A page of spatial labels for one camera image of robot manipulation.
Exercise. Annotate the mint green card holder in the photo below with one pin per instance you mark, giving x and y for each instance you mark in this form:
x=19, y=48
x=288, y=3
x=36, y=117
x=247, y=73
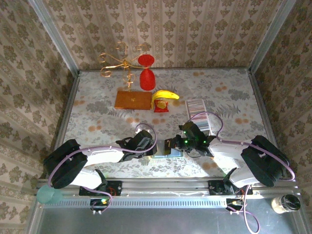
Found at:
x=176, y=155

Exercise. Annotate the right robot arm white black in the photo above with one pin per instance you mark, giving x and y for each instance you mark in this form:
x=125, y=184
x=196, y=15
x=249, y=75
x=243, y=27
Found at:
x=224, y=156

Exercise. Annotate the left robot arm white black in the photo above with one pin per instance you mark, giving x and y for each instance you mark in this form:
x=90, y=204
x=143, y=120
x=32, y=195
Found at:
x=104, y=156

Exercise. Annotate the clear box of striped cards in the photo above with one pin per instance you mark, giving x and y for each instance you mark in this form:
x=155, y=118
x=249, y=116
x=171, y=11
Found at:
x=196, y=104

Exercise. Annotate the floral tablecloth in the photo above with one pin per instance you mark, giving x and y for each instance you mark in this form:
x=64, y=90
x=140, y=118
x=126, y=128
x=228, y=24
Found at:
x=109, y=122

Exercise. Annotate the red chips bag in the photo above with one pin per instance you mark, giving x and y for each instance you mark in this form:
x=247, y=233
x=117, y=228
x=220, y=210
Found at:
x=161, y=106

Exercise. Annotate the yellow banana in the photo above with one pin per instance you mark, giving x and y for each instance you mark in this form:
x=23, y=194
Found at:
x=165, y=94

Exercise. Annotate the perforated metal strip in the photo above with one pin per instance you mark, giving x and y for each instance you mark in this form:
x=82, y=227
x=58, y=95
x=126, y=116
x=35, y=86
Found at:
x=158, y=201

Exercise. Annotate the red goblet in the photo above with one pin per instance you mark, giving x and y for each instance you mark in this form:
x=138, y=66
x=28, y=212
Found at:
x=147, y=79

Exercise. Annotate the grey metal shelf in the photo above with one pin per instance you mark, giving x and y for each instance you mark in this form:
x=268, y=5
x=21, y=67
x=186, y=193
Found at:
x=146, y=221

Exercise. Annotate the teal plastic cup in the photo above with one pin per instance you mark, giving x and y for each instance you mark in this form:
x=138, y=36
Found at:
x=48, y=195

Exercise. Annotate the glass jar black lid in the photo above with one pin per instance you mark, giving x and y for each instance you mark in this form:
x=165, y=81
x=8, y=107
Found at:
x=285, y=204

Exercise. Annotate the aluminium front rail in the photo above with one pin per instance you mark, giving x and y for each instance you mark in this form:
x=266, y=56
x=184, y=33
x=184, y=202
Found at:
x=165, y=186

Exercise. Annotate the aluminium table side rail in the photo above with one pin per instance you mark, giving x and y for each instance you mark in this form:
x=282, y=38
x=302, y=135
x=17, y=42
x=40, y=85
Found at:
x=68, y=109
x=262, y=109

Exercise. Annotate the aluminium corner post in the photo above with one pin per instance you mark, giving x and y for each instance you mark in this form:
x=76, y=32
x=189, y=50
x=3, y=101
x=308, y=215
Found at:
x=270, y=36
x=53, y=36

